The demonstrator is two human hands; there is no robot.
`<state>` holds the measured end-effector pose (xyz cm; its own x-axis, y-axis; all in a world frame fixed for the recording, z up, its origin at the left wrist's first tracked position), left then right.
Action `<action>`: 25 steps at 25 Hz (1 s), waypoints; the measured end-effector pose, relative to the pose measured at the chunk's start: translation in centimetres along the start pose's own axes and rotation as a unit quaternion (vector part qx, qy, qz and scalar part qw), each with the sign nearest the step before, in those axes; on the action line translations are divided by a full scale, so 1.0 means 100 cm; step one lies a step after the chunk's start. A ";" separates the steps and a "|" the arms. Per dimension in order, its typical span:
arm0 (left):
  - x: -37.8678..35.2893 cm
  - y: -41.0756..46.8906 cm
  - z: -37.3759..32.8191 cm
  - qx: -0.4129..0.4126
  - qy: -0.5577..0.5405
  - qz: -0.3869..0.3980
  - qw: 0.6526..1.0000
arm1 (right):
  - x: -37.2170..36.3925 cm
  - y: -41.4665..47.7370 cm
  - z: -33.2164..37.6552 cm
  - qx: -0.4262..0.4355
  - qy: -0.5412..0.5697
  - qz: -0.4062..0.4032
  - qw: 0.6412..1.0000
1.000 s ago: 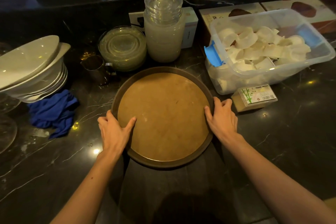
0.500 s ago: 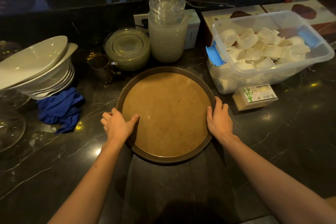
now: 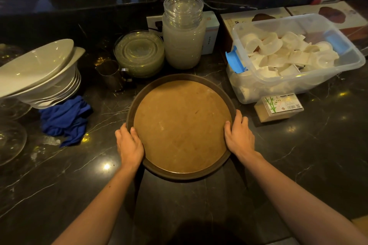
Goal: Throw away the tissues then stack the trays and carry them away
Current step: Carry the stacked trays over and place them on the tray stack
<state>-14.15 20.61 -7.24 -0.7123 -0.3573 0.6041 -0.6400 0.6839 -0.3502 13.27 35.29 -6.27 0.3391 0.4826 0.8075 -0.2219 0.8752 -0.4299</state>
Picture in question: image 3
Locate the clear glass dish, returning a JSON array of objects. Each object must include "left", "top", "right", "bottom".
[
  {"left": 0, "top": 118, "right": 28, "bottom": 167},
  {"left": 0, "top": 97, "right": 32, "bottom": 121}
]

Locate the pile of white plastic cups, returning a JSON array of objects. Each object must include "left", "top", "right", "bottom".
[{"left": 240, "top": 31, "right": 340, "bottom": 79}]

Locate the stack of clear glass plates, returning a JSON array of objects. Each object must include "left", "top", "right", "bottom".
[{"left": 114, "top": 30, "right": 165, "bottom": 79}]

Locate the beige printed cardboard box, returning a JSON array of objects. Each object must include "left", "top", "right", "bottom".
[
  {"left": 286, "top": 1, "right": 368, "bottom": 53},
  {"left": 220, "top": 7, "right": 292, "bottom": 53}
]

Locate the person's right forearm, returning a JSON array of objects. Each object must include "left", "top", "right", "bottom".
[{"left": 236, "top": 151, "right": 368, "bottom": 245}]

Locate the person's left forearm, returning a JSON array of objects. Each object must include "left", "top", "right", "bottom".
[{"left": 52, "top": 163, "right": 142, "bottom": 245}]

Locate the frosted plastic jar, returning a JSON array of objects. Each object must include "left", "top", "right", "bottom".
[{"left": 162, "top": 12, "right": 207, "bottom": 70}]

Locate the small toothpick box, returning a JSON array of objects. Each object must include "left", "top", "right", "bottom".
[{"left": 254, "top": 93, "right": 305, "bottom": 123}]

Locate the red and white packet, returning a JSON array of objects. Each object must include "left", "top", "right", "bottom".
[{"left": 310, "top": 0, "right": 343, "bottom": 6}]

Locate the clear plastic storage bin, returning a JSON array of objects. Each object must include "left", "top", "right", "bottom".
[{"left": 225, "top": 13, "right": 366, "bottom": 105}]

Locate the round brown tray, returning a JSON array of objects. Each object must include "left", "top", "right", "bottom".
[{"left": 126, "top": 74, "right": 237, "bottom": 181}]

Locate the white carton box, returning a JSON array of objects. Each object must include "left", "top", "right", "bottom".
[{"left": 201, "top": 11, "right": 220, "bottom": 55}]

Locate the blue cloth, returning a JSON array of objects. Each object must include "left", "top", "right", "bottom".
[{"left": 39, "top": 95, "right": 92, "bottom": 148}]

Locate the stack of white bowls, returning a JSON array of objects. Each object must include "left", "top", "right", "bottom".
[{"left": 0, "top": 39, "right": 86, "bottom": 110}]

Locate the person's right hand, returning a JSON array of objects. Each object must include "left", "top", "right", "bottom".
[{"left": 224, "top": 109, "right": 256, "bottom": 158}]

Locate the stack of clear plastic lids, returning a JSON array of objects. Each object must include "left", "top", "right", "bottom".
[{"left": 163, "top": 0, "right": 204, "bottom": 30}]

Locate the person's left hand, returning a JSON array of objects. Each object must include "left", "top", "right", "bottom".
[{"left": 115, "top": 123, "right": 144, "bottom": 168}]

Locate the white wall socket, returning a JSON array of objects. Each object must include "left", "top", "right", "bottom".
[{"left": 146, "top": 15, "right": 164, "bottom": 33}]

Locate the small metal pitcher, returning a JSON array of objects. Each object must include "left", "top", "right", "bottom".
[{"left": 95, "top": 60, "right": 133, "bottom": 92}]

